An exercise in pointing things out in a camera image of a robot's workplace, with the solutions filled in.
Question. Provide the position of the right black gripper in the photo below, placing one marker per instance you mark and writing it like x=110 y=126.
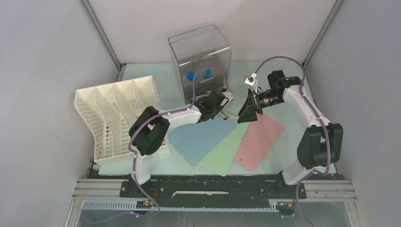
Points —
x=253 y=104

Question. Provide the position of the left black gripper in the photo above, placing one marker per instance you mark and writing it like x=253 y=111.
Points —
x=219 y=107

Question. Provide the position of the blue eraser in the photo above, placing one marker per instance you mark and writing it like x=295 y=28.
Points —
x=207 y=74
x=190 y=76

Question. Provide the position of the clear plastic drawer box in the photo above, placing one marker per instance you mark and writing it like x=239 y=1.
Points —
x=199 y=49

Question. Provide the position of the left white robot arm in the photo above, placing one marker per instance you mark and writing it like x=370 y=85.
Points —
x=152 y=126

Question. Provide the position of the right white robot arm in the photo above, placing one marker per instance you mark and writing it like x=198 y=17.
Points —
x=321 y=143

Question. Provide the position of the metal clipboard clip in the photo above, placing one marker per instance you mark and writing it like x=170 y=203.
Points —
x=223 y=116

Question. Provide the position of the pink clipboard sheet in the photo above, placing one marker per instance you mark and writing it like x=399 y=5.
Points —
x=259 y=138

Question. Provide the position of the blue clipboard sheet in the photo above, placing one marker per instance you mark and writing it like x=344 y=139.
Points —
x=195 y=141

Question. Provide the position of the green clipboard sheet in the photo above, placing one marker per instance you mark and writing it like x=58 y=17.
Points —
x=220 y=159

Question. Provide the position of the white plastic file rack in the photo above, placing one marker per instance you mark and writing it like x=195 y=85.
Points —
x=110 y=110

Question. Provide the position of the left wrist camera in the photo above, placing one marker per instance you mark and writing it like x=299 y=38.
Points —
x=228 y=94

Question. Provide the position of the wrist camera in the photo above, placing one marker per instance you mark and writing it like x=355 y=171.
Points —
x=228 y=94
x=252 y=81

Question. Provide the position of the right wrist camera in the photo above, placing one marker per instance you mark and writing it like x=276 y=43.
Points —
x=252 y=81

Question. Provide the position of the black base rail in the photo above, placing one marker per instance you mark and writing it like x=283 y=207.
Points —
x=213 y=191

